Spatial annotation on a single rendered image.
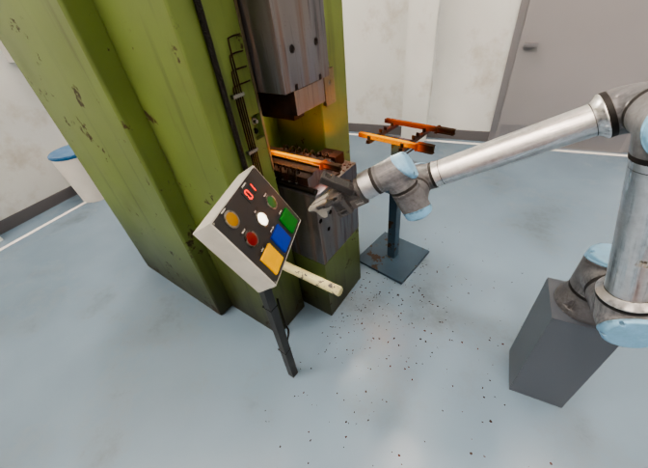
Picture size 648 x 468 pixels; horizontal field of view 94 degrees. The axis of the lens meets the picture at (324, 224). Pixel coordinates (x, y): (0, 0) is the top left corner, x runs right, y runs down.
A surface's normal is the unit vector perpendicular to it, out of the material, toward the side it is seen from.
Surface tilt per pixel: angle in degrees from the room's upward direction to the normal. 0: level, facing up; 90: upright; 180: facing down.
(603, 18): 90
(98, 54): 90
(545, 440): 0
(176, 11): 90
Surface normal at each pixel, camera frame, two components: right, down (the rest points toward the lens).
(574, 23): -0.43, 0.59
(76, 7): 0.82, 0.29
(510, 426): -0.10, -0.78
